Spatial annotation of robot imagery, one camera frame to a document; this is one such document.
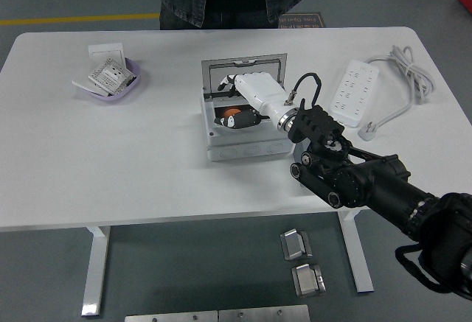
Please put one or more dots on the white power strip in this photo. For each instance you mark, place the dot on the white power strip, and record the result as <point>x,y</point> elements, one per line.
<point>354,90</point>

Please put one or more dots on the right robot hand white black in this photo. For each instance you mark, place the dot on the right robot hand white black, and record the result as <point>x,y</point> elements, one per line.
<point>262,91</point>

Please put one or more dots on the white table leg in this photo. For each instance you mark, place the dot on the white table leg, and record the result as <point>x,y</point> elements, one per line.
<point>357,263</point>
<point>96,270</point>

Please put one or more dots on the grey metal plate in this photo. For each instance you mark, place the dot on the grey metal plate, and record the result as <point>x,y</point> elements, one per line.
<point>169,317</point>
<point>263,314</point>

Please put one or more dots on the yellow floor tape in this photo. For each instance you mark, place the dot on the yellow floor tape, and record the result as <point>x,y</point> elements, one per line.
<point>73,20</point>

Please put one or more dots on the white junction box tinted lid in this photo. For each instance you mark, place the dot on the white junction box tinted lid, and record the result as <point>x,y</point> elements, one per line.
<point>250,149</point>

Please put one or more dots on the white socket panel with label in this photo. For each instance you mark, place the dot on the white socket panel with label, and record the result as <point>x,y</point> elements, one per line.
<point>110,75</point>

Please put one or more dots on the purple tray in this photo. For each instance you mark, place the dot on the purple tray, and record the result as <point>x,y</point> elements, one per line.
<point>134,79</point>

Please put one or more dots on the dark floor sign orange text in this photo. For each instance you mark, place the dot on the dark floor sign orange text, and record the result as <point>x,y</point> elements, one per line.
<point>309,21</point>

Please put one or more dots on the white card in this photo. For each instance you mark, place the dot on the white card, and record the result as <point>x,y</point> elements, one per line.
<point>81,79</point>

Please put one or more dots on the silver metal foot block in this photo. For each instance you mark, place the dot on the silver metal foot block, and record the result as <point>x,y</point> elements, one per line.
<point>308,281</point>
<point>295,244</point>

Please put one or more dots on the orange cylinder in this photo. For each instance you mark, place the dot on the orange cylinder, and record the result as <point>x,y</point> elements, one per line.
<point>231,111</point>

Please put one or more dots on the white wall switch plate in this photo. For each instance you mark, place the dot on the white wall switch plate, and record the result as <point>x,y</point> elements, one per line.
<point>107,51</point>

